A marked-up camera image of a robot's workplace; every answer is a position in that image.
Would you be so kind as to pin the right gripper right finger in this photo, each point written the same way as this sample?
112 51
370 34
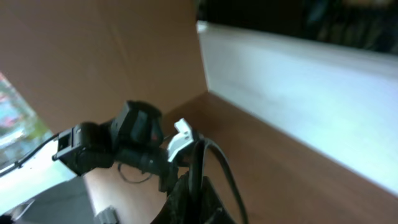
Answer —
212 208

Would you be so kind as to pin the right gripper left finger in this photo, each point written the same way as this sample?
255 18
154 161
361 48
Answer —
183 205

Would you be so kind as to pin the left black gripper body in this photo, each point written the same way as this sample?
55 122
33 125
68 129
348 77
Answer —
168 171

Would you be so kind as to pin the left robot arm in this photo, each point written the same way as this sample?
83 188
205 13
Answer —
133 138

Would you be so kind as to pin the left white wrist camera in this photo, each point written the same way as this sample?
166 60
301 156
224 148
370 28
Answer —
182 143

